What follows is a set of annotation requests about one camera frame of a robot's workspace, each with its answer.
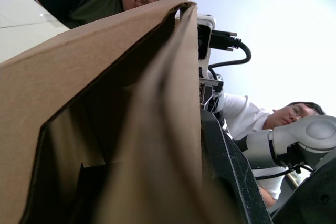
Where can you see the person in white shirt, glasses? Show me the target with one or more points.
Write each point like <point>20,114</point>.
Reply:
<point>244,113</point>

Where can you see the person in black olive shirt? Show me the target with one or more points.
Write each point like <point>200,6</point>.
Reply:
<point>92,1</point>

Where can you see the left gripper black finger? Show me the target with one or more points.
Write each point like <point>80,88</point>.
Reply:
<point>236,171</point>

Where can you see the dark robot body shell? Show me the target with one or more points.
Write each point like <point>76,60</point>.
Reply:
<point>309,203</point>

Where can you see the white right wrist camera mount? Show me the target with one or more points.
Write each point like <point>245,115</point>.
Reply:
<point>207,20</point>

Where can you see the small brown cardboard box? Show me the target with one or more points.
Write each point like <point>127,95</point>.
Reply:
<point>78,58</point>

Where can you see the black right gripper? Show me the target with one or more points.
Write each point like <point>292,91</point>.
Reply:
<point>213,95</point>

